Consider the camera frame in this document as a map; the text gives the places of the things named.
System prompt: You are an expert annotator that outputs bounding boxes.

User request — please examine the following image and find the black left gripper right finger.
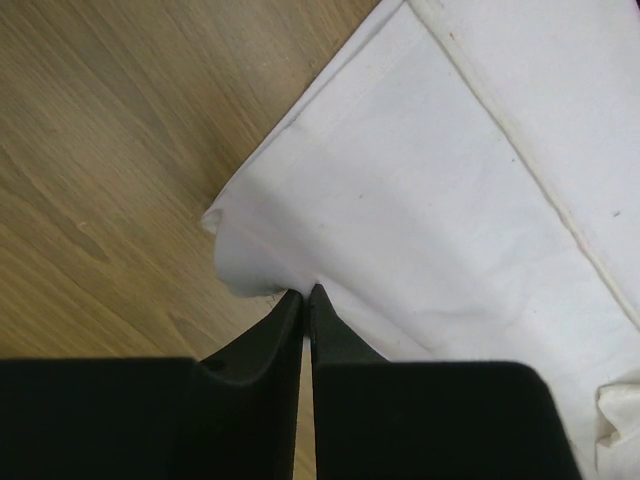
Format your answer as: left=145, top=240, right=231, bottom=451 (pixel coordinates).
left=309, top=286, right=580, bottom=479

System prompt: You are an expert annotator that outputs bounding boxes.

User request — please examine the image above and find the white t-shirt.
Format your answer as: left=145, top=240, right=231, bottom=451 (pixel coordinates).
left=203, top=1, right=639, bottom=479

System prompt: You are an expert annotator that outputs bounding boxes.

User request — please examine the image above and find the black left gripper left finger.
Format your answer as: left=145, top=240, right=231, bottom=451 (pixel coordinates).
left=1, top=292, right=303, bottom=479

